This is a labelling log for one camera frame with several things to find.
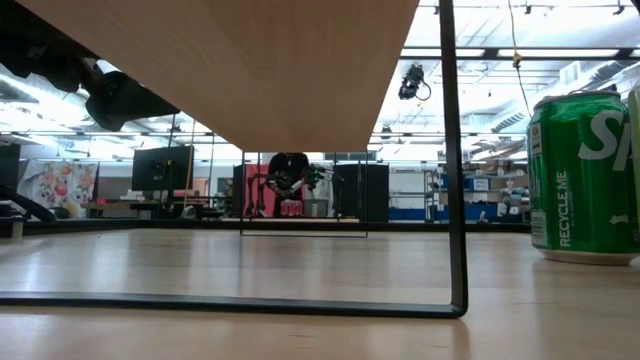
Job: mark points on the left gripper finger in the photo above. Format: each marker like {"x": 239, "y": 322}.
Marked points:
{"x": 125, "y": 102}

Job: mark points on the black aluminium table frame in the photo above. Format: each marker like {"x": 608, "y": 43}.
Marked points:
{"x": 125, "y": 225}

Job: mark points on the green Sprite can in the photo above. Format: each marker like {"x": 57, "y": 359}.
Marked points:
{"x": 575, "y": 200}

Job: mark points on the white patterned cloth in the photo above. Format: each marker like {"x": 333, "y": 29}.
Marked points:
{"x": 327, "y": 192}

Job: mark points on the wooden shelf with black legs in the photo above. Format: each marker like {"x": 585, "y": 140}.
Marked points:
{"x": 250, "y": 75}

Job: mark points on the floral patterned cloth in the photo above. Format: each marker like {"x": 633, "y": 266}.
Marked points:
{"x": 60, "y": 187}

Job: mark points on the ceiling-mounted black camera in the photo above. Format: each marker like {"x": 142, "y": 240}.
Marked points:
{"x": 610, "y": 89}
{"x": 412, "y": 80}

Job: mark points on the tall black box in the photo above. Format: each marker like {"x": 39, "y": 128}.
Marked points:
{"x": 10, "y": 165}

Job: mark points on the blue storage bin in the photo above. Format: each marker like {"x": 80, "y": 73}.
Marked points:
{"x": 410, "y": 215}

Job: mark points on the cluttered background desk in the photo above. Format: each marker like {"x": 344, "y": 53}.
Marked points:
{"x": 140, "y": 205}

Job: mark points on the metal rack with blue bins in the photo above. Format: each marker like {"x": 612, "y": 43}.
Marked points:
{"x": 475, "y": 185}

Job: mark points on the person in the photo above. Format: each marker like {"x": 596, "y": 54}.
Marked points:
{"x": 287, "y": 165}

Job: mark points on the grey metal bracket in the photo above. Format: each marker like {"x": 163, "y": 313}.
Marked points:
{"x": 17, "y": 227}

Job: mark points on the red hanging cloth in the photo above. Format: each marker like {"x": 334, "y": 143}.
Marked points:
{"x": 255, "y": 175}

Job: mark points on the small red can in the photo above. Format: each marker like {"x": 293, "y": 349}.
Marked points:
{"x": 291, "y": 208}
{"x": 299, "y": 208}
{"x": 284, "y": 208}

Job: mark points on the pale green soda can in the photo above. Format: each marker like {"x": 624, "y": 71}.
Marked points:
{"x": 636, "y": 150}

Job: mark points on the black computer monitor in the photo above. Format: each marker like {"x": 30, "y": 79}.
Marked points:
{"x": 160, "y": 167}

